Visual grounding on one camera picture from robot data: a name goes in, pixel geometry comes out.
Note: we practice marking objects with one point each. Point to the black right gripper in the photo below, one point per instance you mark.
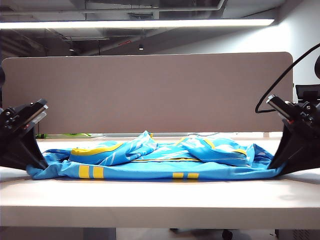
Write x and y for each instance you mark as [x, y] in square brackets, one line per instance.
[303, 115]

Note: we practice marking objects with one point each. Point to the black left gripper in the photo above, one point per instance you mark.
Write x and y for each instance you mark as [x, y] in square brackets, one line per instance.
[13, 120]

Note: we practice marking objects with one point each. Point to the blue patterned soccer jersey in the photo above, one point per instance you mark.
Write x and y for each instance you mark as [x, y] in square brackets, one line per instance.
[150, 172]

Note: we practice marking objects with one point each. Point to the green item behind divider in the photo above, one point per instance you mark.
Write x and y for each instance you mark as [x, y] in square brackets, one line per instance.
[75, 135]

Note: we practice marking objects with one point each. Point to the black office chair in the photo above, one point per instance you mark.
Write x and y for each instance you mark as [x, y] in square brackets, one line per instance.
[308, 92]

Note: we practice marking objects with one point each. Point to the grey vented cabinet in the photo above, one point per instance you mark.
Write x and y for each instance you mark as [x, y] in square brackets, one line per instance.
[297, 235]

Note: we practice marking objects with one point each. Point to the small black ceiling spotlight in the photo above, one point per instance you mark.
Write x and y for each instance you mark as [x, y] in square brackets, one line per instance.
[140, 46]
[71, 49]

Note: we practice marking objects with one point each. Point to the brown felt desk divider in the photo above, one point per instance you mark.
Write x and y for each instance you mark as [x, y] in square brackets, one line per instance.
[150, 92]

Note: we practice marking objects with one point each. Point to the long ceiling light strip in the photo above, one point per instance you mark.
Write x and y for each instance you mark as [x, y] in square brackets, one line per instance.
[125, 24]

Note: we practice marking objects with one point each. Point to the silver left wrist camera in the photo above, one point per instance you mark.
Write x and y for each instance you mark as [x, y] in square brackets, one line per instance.
[37, 110]

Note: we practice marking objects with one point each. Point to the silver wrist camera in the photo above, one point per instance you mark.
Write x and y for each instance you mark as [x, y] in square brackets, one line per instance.
[277, 105]
[37, 110]

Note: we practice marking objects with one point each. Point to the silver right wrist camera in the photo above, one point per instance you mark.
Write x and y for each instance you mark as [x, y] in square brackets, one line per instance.
[277, 105]

